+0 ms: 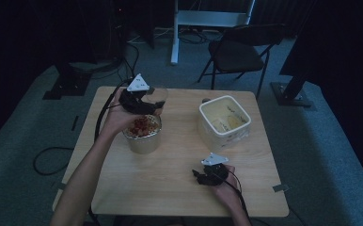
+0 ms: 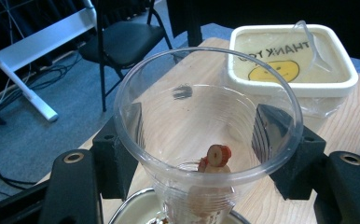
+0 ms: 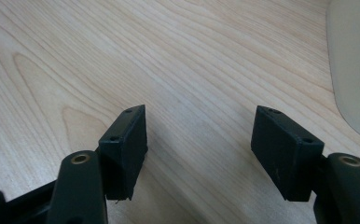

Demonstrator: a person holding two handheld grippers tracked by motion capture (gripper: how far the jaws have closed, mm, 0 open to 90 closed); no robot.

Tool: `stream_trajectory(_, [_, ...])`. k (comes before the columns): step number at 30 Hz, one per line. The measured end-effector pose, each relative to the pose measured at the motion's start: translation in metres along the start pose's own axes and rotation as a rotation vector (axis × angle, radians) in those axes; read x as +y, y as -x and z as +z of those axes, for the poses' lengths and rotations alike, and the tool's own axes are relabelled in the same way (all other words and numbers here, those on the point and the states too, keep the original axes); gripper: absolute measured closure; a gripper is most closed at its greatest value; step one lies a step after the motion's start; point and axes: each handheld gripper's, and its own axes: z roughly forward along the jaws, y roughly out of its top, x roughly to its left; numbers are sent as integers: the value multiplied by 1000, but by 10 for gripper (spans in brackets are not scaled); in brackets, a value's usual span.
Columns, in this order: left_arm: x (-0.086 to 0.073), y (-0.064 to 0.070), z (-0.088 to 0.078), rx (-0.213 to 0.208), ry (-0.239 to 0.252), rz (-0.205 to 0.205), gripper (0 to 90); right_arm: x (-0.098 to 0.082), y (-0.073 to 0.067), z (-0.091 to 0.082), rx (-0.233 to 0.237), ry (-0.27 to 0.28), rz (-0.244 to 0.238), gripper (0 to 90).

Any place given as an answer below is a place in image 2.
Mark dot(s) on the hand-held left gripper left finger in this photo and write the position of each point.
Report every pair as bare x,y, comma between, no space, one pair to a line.
116,146

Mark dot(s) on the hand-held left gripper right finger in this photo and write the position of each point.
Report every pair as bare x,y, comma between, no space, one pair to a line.
296,149

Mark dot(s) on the clear plastic cup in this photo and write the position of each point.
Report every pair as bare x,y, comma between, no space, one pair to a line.
168,124

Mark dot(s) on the few red-rimmed fruit slices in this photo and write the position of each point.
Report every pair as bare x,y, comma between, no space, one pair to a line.
218,155

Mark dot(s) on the pile of dried fruit slices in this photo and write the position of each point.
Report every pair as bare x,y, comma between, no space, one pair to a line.
158,221

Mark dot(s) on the cream square bin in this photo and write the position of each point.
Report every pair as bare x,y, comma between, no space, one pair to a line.
333,85

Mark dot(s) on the white plastic food container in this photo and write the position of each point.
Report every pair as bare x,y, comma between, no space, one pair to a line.
271,49

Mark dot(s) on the clear plastic spoon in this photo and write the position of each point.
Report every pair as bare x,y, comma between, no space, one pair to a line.
313,46

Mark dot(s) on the black folding chair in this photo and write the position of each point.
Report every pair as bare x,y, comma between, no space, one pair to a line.
122,40

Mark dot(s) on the black floor stand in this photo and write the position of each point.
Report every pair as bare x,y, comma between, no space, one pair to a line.
186,21

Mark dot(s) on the white metal desk frame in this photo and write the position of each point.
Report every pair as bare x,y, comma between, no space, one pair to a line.
41,40

